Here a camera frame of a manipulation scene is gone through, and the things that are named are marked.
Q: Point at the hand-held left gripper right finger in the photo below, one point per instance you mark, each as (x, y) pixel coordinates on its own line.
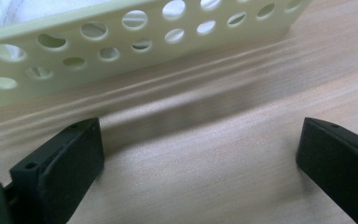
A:
(341, 165)

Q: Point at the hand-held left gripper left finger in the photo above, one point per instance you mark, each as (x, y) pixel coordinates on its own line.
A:
(59, 174)

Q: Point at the pale yellow plastic basket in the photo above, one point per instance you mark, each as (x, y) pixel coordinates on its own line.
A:
(155, 53)

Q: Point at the white towel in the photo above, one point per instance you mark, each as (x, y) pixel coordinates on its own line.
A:
(43, 7)

